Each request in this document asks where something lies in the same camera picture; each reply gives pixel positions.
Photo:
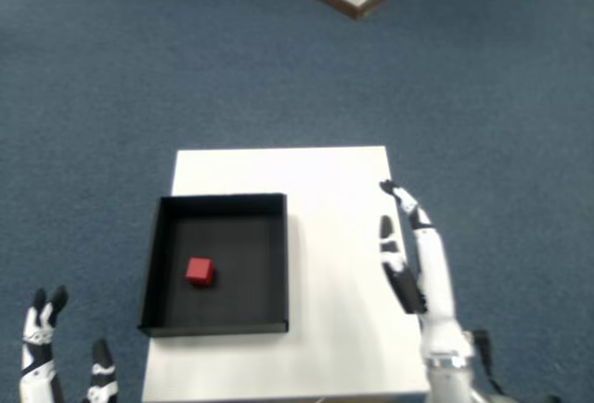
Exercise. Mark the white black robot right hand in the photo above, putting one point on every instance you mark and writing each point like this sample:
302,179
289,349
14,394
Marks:
436,291

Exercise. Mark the small red cube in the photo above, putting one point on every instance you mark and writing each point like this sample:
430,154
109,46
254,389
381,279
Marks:
199,272

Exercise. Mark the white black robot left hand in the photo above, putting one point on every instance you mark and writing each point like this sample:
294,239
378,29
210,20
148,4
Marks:
34,375

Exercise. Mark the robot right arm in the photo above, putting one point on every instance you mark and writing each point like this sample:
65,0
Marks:
450,384

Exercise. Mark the black open cardboard box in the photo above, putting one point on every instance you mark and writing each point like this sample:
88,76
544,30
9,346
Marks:
246,236

